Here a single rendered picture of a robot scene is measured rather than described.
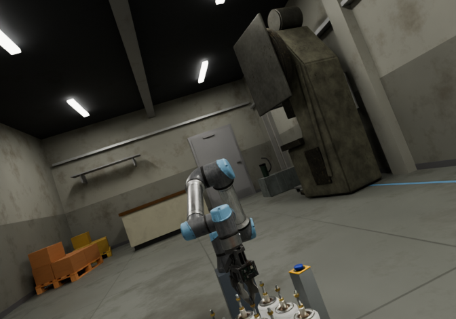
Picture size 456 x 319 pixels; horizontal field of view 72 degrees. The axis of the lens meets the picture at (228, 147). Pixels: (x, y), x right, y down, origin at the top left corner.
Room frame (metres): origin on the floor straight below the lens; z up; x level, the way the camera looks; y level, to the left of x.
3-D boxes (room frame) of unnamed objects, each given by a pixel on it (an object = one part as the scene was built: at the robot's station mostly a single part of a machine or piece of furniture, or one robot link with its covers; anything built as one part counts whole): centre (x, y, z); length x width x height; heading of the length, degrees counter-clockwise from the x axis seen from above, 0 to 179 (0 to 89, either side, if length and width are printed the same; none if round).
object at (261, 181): (7.43, -0.89, 0.45); 0.92 x 0.73 x 0.89; 102
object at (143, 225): (7.47, 1.89, 0.41); 2.12 x 1.71 x 0.81; 12
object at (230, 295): (1.83, 0.22, 0.15); 0.18 x 0.18 x 0.30; 12
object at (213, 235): (1.83, 0.21, 0.47); 0.13 x 0.12 x 0.14; 88
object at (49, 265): (5.89, 3.52, 0.35); 1.18 x 0.90 x 0.69; 11
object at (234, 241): (1.17, 0.10, 0.56); 0.08 x 0.08 x 0.05
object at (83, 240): (7.32, 3.76, 0.33); 1.18 x 0.92 x 0.66; 12
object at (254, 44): (4.75, -1.29, 1.42); 1.40 x 1.25 x 2.84; 12
